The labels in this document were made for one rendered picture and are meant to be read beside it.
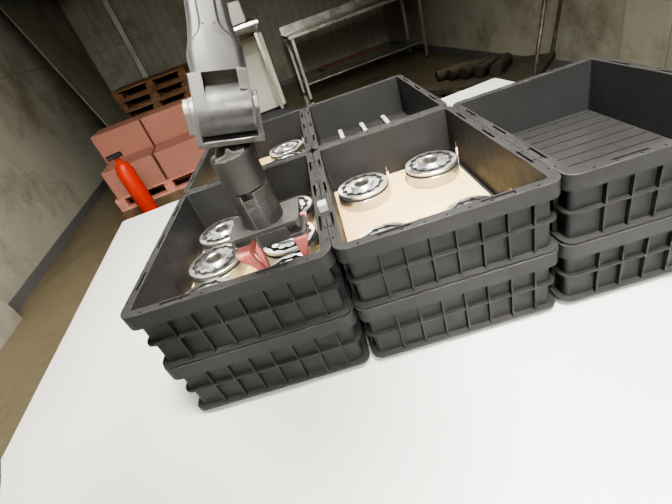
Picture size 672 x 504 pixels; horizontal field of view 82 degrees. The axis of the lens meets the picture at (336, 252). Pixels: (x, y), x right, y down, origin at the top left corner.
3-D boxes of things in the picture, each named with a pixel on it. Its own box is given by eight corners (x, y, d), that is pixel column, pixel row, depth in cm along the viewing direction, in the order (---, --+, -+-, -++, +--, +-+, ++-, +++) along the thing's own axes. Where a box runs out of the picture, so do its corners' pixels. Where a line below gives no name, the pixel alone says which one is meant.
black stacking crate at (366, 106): (455, 157, 87) (448, 107, 81) (329, 198, 89) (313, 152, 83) (407, 114, 120) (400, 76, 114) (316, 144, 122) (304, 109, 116)
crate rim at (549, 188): (567, 195, 48) (568, 177, 47) (338, 267, 50) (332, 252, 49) (450, 115, 81) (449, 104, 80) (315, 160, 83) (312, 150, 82)
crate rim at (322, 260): (337, 267, 50) (332, 252, 49) (125, 334, 52) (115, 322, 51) (315, 160, 83) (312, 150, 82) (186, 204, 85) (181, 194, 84)
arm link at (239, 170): (204, 161, 46) (248, 142, 46) (206, 144, 52) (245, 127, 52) (231, 208, 50) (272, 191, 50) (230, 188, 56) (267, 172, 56)
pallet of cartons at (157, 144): (222, 175, 386) (188, 107, 349) (116, 214, 385) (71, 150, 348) (225, 151, 453) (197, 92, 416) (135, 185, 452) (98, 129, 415)
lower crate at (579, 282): (761, 252, 58) (790, 180, 51) (562, 311, 59) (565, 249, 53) (585, 159, 91) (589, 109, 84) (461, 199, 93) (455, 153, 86)
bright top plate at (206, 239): (246, 234, 76) (245, 232, 76) (198, 253, 76) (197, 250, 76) (246, 213, 85) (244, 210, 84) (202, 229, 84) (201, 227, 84)
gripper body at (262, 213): (239, 228, 59) (216, 186, 55) (302, 206, 58) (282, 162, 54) (234, 252, 54) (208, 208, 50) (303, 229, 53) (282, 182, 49)
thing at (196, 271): (236, 272, 66) (235, 269, 66) (183, 286, 68) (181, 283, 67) (246, 240, 74) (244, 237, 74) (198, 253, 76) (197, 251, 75)
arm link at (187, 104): (180, 101, 43) (257, 92, 45) (187, 84, 53) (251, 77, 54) (206, 199, 50) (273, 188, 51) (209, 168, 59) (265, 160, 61)
